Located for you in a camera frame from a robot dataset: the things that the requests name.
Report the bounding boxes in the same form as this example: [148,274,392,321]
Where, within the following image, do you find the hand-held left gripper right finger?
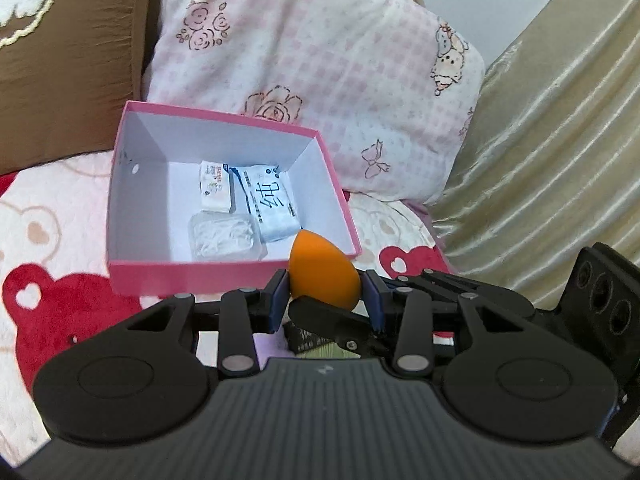
[362,269,508,376]

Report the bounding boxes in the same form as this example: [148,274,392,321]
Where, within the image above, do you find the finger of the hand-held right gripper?
[287,297,390,358]
[395,267,538,318]

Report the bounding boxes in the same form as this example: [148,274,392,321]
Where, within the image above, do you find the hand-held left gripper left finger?
[127,270,293,376]

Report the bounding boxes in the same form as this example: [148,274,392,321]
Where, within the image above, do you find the green yarn ball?
[283,322,363,361]

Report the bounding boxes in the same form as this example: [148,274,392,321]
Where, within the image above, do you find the orange makeup sponge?
[289,230,362,311]

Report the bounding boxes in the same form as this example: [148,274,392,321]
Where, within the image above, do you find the clear box of floss picks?
[187,212,266,262]

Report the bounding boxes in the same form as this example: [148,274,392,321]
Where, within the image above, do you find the blue wet wipes pack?
[231,164,298,243]

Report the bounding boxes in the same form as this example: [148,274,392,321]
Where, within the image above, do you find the small white carton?
[199,160,236,212]

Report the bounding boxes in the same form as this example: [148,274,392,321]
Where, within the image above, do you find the pink cardboard box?
[107,101,362,297]

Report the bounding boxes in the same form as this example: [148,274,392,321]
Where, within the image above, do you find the beige satin curtain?
[425,0,640,311]

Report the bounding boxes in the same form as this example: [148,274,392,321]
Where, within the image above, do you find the bear printed blanket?
[0,150,451,386]

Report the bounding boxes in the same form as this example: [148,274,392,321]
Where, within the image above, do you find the pink checked pillow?
[140,0,486,206]

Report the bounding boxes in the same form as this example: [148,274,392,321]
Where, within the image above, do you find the brown pillow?
[0,0,168,176]

